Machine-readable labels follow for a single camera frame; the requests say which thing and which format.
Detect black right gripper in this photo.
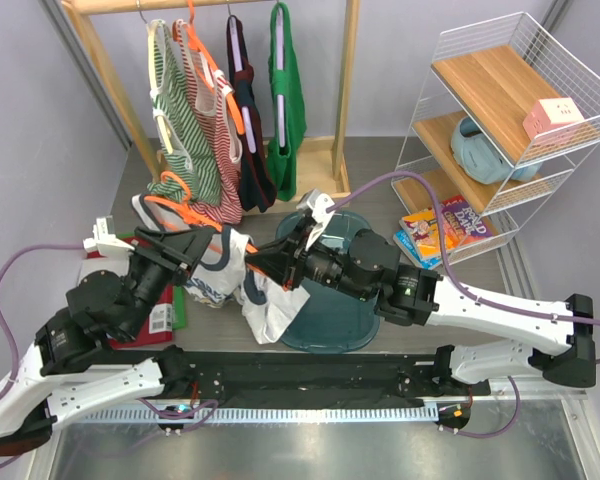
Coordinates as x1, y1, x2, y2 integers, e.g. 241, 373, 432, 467
246, 219, 373, 303

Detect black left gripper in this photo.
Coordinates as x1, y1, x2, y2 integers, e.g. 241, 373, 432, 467
124, 224, 219, 340

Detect orange plastic hanger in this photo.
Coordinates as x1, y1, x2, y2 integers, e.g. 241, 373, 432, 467
144, 170, 261, 254

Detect white navy-trimmed tank top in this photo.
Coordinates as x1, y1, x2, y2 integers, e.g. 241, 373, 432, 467
131, 193, 311, 346

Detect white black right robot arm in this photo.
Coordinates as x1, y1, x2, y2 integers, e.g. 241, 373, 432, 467
245, 214, 597, 395

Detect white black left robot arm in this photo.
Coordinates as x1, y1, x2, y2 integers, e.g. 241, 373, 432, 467
0, 226, 214, 457

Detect dark maroon tank top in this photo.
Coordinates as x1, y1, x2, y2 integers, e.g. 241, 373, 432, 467
226, 15, 277, 213

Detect green striped tank top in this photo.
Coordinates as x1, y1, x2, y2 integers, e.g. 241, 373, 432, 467
149, 20, 220, 203

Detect red striped tank top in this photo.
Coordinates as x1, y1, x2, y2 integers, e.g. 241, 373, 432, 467
173, 19, 243, 225

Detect lilac hanger in maroon top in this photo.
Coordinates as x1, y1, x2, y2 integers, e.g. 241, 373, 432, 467
227, 14, 257, 153

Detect orange hanger on rack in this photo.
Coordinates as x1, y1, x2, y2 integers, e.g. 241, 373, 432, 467
172, 0, 246, 135

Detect cream plastic hanger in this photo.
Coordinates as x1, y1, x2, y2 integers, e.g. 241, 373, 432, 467
147, 20, 174, 154

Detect lilac hanger in green top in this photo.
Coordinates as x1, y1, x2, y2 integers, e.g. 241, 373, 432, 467
273, 2, 286, 148

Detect green folder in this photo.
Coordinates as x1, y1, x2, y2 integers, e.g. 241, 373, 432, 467
120, 234, 187, 331

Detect white paper sheets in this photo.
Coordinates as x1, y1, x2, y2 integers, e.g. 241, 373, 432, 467
77, 256, 129, 291

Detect teal transparent plastic bin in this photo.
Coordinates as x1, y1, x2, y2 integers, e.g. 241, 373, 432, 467
276, 210, 380, 354

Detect wooden clothes rack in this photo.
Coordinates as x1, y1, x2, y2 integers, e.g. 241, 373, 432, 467
61, 1, 360, 214

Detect red book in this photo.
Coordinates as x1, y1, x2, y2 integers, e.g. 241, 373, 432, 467
86, 252, 174, 350

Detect blue paperback book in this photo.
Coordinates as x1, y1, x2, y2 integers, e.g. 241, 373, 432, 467
392, 230, 442, 270

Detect colourful Roald Dahl book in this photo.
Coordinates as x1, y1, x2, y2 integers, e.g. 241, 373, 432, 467
398, 194, 501, 262

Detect light blue cap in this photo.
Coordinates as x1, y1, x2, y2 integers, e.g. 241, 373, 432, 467
450, 116, 542, 185

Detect pink cube power socket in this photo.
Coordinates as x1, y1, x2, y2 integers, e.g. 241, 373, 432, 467
522, 97, 584, 139

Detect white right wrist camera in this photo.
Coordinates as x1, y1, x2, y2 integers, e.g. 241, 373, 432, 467
296, 189, 335, 251

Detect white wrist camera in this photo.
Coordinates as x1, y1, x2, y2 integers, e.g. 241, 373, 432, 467
296, 189, 335, 251
83, 215, 134, 258

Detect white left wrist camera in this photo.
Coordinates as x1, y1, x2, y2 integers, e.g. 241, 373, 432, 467
83, 215, 134, 258

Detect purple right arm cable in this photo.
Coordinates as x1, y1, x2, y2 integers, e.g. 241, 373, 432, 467
329, 170, 600, 442

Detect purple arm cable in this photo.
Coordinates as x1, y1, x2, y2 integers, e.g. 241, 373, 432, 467
0, 243, 226, 474
329, 170, 600, 442

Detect white slotted cable duct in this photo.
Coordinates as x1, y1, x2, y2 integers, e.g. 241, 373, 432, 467
80, 403, 439, 425

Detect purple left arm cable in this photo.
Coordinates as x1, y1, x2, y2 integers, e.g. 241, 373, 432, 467
0, 243, 226, 474

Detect white wire shelf rack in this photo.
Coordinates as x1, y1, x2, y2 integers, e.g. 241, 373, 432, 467
391, 12, 600, 263

